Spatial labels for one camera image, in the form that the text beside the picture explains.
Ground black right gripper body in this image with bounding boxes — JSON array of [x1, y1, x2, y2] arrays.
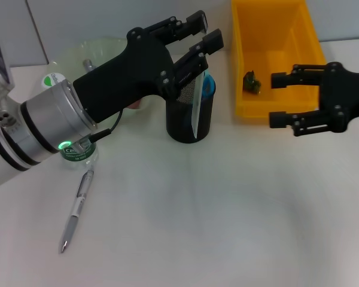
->
[[318, 61, 359, 134]]

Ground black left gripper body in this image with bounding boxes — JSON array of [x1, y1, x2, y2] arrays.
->
[[72, 27, 180, 124]]

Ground blue scissors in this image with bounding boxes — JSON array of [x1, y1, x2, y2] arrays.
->
[[184, 74, 217, 129]]

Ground clear plastic ruler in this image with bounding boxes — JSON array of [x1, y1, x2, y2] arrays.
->
[[190, 16, 212, 140]]

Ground green plastic wrapper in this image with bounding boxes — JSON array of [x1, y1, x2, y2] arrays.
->
[[242, 70, 263, 95]]

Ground clear green-label water bottle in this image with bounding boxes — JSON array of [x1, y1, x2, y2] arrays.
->
[[41, 72, 99, 171]]

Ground translucent green fruit plate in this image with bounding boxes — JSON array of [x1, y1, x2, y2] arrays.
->
[[52, 37, 153, 112]]

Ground black mesh pen holder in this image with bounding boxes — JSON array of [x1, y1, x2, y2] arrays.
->
[[165, 74, 217, 144]]

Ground silver ballpoint pen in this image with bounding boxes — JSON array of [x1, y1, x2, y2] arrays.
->
[[58, 166, 96, 254]]

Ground yellow plastic bin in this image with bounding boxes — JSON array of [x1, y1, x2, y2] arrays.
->
[[230, 0, 327, 123]]

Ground dark left wrist cable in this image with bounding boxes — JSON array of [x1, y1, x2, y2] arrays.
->
[[79, 109, 123, 148]]

